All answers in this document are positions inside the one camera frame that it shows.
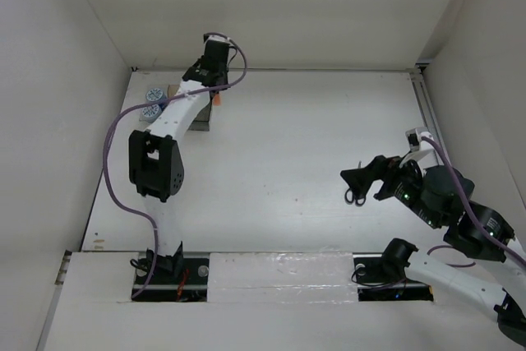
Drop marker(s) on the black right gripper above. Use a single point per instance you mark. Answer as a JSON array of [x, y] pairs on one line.
[[383, 167]]

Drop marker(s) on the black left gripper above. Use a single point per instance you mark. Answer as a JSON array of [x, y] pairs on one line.
[[227, 86]]

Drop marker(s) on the black handled scissors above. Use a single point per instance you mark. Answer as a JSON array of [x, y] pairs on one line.
[[357, 182]]

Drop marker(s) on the orange capped grey highlighter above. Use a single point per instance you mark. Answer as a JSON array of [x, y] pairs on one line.
[[217, 100]]

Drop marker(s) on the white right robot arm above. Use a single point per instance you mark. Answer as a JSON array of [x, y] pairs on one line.
[[439, 196]]

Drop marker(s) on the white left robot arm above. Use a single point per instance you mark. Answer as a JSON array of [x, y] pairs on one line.
[[154, 155]]

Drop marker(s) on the amber plastic container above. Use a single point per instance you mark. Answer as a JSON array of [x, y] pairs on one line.
[[173, 90]]

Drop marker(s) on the smoky grey plastic container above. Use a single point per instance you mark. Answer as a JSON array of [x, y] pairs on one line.
[[201, 122]]

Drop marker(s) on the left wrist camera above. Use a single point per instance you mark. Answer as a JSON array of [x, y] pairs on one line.
[[216, 37]]

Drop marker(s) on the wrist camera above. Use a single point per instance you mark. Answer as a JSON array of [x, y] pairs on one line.
[[216, 37], [419, 147]]

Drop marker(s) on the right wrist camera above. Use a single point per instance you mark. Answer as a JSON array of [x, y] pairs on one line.
[[419, 147]]

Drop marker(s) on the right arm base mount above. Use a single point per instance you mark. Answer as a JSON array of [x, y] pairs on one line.
[[380, 277]]

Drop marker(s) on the aluminium rail right edge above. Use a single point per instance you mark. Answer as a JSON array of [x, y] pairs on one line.
[[424, 102]]

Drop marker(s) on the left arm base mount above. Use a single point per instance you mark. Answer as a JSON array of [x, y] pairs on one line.
[[190, 286]]

